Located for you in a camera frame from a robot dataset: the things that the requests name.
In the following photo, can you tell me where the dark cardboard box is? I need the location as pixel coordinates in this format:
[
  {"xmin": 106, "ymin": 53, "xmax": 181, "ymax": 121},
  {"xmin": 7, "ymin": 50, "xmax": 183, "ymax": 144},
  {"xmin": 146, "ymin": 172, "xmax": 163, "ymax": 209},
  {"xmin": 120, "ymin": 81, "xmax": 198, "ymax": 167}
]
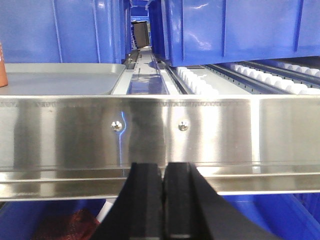
[{"xmin": 131, "ymin": 21, "xmax": 150, "ymax": 49}]

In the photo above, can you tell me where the blue bin upper right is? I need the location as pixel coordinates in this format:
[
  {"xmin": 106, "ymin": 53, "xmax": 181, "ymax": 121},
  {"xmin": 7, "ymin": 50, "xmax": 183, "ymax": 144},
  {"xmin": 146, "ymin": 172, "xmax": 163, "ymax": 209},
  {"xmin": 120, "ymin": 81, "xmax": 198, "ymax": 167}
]
[{"xmin": 145, "ymin": 0, "xmax": 320, "ymax": 67}]

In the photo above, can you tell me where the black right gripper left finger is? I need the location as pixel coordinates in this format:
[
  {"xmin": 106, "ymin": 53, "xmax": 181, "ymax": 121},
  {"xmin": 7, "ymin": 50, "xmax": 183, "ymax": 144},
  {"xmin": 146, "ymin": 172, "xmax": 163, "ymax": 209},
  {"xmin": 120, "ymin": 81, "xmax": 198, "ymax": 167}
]
[{"xmin": 91, "ymin": 163, "xmax": 162, "ymax": 240}]

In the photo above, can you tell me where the stainless steel shelf rail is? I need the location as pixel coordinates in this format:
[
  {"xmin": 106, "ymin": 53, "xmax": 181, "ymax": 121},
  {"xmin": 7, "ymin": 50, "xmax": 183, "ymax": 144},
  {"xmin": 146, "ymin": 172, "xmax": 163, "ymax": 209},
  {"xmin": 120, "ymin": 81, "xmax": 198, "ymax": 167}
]
[{"xmin": 0, "ymin": 95, "xmax": 320, "ymax": 201}]

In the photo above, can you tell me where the orange capacitor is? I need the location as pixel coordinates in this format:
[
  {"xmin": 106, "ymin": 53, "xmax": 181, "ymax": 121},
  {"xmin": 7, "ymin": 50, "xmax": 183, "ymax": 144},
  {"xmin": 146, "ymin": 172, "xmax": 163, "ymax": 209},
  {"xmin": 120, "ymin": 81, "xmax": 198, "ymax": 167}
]
[{"xmin": 0, "ymin": 44, "xmax": 8, "ymax": 88}]

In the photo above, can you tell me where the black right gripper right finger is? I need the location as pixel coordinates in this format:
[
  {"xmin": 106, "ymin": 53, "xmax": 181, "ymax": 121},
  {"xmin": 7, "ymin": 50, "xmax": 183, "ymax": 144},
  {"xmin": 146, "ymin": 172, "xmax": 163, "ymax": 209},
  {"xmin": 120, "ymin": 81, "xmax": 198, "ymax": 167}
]
[{"xmin": 164, "ymin": 162, "xmax": 278, "ymax": 240}]

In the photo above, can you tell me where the red plastic bag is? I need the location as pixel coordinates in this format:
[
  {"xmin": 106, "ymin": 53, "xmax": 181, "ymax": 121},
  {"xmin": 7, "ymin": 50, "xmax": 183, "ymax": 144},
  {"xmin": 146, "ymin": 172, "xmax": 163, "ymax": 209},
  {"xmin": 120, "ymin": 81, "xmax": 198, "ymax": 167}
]
[{"xmin": 32, "ymin": 208, "xmax": 100, "ymax": 240}]

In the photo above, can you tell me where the blue bin with red bags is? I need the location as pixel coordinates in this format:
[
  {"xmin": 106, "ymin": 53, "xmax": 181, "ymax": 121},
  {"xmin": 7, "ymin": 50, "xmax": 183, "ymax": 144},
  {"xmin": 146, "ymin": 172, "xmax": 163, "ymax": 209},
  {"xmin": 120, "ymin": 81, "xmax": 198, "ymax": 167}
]
[{"xmin": 0, "ymin": 193, "xmax": 320, "ymax": 240}]

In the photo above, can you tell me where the blue bin upper left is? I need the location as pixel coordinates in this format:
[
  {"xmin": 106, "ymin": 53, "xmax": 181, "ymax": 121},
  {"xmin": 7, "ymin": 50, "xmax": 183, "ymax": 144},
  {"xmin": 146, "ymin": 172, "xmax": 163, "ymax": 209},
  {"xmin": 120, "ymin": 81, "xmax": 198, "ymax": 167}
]
[{"xmin": 0, "ymin": 0, "xmax": 132, "ymax": 64}]

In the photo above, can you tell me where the grey plastic tray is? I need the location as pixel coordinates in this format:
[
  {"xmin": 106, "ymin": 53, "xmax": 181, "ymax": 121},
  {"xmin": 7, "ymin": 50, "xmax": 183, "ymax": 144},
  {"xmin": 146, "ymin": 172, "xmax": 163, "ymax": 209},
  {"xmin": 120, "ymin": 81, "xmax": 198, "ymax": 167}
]
[{"xmin": 0, "ymin": 63, "xmax": 126, "ymax": 95}]

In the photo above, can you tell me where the white roller track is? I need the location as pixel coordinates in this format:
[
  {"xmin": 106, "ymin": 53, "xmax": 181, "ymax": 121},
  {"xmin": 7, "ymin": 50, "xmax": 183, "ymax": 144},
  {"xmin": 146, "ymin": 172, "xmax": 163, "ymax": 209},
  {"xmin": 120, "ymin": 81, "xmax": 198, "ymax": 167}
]
[{"xmin": 171, "ymin": 63, "xmax": 320, "ymax": 96}]

